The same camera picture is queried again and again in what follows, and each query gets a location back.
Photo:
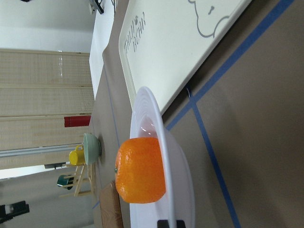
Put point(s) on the cream bear tray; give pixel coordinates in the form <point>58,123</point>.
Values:
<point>162,43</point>

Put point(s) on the yellow cup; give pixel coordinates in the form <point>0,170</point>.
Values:
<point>77,157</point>

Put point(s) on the green bowl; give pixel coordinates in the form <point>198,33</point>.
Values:
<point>92,148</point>

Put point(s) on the red cylinder bottle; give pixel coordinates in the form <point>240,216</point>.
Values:
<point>77,121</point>

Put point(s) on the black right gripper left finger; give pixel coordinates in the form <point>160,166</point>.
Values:
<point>162,224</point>

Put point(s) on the orange fruit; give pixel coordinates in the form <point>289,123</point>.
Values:
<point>139,175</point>

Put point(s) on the white plate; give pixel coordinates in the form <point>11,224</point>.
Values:
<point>178,203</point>

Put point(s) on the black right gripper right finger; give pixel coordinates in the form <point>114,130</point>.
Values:
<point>180,224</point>

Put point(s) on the wooden cup rack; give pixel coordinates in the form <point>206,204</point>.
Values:
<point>84,181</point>

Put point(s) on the wooden cutting board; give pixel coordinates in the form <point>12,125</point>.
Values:
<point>110,207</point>

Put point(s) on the dark green cup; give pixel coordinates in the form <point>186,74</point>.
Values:
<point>64,180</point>

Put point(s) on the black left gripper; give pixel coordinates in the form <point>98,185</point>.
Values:
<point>9,211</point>

